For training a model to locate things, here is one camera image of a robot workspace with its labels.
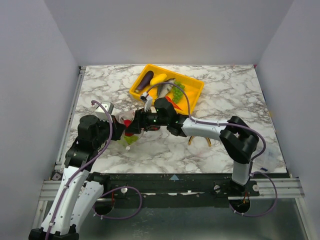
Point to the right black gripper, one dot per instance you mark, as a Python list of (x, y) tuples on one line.
[(136, 121)]

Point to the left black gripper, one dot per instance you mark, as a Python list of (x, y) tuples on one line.
[(118, 128)]

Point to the red tomato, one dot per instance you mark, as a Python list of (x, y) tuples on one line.
[(127, 123)]

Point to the green celery stalk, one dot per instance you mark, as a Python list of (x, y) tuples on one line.
[(129, 140)]

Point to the clear zip top bag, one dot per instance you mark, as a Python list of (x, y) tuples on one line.
[(120, 117)]

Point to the orange carrot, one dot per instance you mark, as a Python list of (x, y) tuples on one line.
[(173, 103)]

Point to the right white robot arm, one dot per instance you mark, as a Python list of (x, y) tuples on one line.
[(238, 139)]

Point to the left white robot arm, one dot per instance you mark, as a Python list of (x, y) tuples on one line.
[(75, 170)]

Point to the small clear plastic bag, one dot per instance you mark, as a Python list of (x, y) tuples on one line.
[(267, 162)]

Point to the purple eggplant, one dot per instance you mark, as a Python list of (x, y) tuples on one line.
[(145, 81)]

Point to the grey toy fish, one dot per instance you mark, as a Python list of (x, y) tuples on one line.
[(164, 89)]

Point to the green grape bunch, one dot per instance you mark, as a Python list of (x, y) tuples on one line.
[(177, 93)]

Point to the yellow squash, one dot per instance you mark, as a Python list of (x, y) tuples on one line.
[(158, 79)]

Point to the yellow handled pliers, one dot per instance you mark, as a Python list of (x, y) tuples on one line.
[(207, 140)]

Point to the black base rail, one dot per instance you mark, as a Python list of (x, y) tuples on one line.
[(154, 190)]

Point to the aluminium extrusion frame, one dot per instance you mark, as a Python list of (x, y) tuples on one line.
[(229, 91)]

